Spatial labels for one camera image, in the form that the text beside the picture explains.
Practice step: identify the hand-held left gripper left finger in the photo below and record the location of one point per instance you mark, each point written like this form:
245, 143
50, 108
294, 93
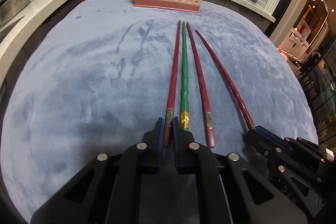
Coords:
159, 140

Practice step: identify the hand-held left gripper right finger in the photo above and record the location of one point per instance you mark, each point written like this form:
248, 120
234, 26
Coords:
175, 140

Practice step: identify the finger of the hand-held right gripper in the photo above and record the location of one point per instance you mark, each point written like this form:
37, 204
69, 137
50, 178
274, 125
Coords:
270, 136
256, 141

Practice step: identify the maroon chopstick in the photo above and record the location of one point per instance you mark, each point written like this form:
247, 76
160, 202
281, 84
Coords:
242, 108
199, 82
173, 77

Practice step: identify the green chopstick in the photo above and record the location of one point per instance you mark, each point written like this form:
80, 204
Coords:
184, 69

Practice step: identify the black framed glass door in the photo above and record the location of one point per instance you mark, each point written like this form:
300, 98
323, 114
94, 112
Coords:
323, 82

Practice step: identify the red box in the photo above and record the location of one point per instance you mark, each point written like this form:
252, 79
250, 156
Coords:
283, 54

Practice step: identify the grey-blue fleece blanket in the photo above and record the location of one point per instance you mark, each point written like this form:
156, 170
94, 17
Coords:
92, 82

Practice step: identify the white cabinet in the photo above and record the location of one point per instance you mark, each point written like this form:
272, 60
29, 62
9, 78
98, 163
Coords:
299, 43

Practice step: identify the steel colander bowl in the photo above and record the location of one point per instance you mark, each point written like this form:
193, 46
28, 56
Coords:
13, 6

